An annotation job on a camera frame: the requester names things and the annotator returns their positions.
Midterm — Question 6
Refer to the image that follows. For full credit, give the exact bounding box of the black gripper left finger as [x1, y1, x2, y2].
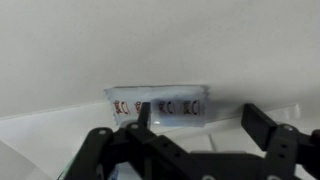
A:
[137, 102, 151, 127]

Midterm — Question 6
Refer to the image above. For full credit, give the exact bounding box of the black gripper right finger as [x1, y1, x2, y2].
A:
[241, 103, 277, 151]

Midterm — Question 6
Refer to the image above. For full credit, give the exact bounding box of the white sachet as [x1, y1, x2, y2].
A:
[105, 85, 208, 127]

